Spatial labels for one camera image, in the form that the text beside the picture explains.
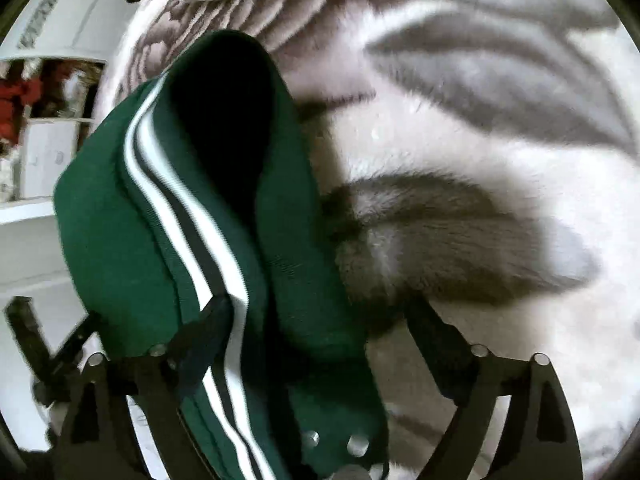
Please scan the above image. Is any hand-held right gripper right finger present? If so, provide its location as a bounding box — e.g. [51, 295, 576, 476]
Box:
[403, 299, 584, 480]

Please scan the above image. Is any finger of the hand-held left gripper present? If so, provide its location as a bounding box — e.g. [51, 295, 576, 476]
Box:
[4, 295, 104, 407]

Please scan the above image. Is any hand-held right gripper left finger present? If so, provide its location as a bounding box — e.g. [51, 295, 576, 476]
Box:
[52, 295, 236, 480]

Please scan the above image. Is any green and cream varsity jacket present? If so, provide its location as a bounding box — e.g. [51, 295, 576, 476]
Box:
[52, 29, 392, 480]

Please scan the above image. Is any leaf-patterned fleece blanket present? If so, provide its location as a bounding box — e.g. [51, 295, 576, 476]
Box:
[97, 0, 640, 480]

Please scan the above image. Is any white wardrobe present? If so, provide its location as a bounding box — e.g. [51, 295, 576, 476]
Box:
[0, 0, 133, 453]

